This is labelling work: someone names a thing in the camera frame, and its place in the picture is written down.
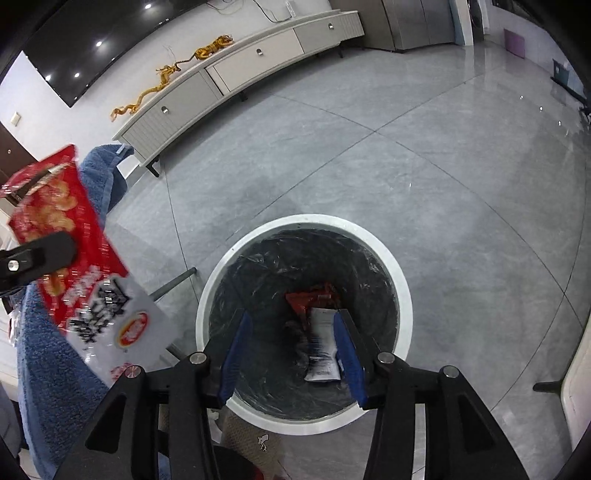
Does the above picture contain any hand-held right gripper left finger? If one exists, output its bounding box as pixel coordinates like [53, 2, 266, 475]
[53, 310, 254, 480]

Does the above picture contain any white wrapper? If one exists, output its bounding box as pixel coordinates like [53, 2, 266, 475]
[302, 307, 342, 384]

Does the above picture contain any grey printed cloth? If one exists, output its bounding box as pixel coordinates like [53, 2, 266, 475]
[217, 410, 283, 480]

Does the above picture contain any white furniture with black leg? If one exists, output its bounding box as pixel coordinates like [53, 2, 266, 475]
[533, 330, 591, 455]

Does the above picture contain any white round trash bin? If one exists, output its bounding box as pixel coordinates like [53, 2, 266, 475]
[196, 213, 413, 435]

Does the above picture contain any grey television cabinet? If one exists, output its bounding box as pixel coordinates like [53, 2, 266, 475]
[112, 10, 365, 178]

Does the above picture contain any red crumpled wrapper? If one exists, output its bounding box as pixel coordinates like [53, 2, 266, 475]
[284, 282, 340, 324]

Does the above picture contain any golden tiger figurine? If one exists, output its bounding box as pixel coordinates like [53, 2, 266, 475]
[178, 34, 235, 65]

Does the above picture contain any red snack bag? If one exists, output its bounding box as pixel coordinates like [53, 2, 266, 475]
[0, 144, 183, 388]

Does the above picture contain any black bin liner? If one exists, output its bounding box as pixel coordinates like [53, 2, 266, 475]
[208, 226, 400, 421]

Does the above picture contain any golden dragon figurine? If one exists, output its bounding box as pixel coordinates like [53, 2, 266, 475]
[110, 48, 183, 121]

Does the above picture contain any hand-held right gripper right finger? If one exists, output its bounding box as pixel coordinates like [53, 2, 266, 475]
[333, 310, 529, 480]

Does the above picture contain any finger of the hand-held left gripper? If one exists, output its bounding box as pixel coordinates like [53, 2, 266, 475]
[13, 167, 63, 204]
[0, 231, 78, 298]

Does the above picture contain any black wall television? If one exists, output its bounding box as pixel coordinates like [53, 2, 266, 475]
[21, 0, 215, 108]

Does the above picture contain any grey refrigerator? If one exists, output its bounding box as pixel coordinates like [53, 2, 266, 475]
[330, 0, 467, 54]

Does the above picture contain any blue towel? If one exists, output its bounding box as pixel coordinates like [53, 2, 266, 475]
[16, 144, 160, 480]

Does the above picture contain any small purple bin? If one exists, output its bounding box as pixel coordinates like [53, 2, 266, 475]
[503, 28, 527, 58]

